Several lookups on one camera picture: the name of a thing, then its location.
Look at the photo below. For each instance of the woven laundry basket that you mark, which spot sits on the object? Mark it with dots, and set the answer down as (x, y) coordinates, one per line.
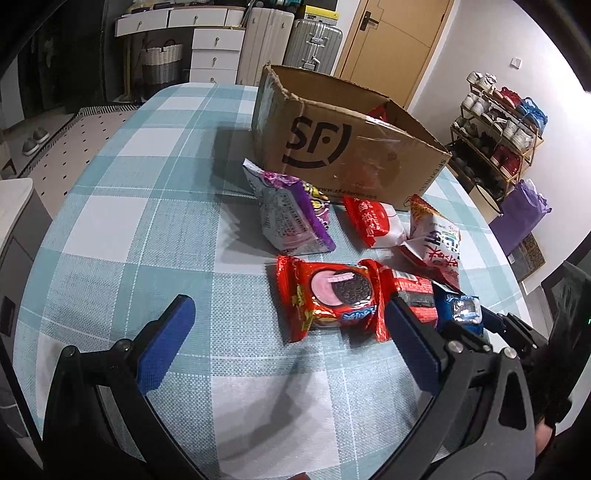
(161, 60)

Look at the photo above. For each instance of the red white balloon packet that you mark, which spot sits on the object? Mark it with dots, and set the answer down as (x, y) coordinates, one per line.
(376, 224)

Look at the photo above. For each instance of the blue cookie packet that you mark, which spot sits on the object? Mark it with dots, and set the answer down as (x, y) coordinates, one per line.
(459, 307)

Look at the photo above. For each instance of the brown cardboard box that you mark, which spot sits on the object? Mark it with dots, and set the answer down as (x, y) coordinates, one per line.
(369, 166)

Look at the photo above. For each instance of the wooden shoe rack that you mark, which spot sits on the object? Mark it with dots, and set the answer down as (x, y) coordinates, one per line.
(533, 154)

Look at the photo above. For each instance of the red cookie packet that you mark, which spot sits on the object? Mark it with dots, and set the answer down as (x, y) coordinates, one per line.
(323, 300)

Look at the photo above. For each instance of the yellow black shoe box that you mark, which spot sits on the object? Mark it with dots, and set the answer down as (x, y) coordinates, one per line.
(318, 11)

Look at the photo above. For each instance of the red chocolate packet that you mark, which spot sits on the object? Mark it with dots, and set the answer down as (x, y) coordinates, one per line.
(411, 293)

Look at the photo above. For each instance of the silver suitcase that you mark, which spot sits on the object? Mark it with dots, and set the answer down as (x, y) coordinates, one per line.
(311, 41)

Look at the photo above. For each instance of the patterned brown doormat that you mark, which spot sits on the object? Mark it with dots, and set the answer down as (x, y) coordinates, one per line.
(528, 256)

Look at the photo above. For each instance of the black refrigerator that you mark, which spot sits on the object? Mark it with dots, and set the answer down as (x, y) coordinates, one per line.
(97, 64)

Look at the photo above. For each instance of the shoe rack with shoes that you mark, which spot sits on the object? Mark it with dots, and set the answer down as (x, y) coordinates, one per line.
(508, 159)

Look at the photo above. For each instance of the teal checked tablecloth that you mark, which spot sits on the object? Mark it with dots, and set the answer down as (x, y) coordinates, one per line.
(138, 207)

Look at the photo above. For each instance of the wooden door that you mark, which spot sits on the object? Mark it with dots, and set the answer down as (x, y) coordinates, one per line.
(401, 50)

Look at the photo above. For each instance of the white side table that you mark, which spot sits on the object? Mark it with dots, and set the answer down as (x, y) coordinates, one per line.
(18, 198)

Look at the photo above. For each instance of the white drawer dresser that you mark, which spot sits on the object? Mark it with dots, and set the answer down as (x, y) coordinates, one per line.
(214, 46)

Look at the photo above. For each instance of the beige suitcase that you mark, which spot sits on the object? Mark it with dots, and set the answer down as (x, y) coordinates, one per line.
(265, 41)

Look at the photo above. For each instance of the grey slipper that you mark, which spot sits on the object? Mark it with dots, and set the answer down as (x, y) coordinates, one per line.
(40, 135)
(31, 146)

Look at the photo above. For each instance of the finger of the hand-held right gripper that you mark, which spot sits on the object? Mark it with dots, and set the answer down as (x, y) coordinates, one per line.
(517, 330)

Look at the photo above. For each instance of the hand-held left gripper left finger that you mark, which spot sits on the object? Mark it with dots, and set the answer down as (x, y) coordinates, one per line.
(168, 344)

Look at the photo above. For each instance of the purple snack bag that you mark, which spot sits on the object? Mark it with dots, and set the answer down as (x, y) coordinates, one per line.
(291, 217)

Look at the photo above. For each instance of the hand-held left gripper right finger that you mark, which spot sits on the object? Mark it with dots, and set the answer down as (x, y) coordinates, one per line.
(413, 346)

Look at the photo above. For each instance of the white red noodle snack packet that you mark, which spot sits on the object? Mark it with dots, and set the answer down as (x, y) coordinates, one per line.
(436, 244)

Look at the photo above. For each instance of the dotted floor rug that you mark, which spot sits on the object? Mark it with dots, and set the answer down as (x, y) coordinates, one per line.
(69, 157)

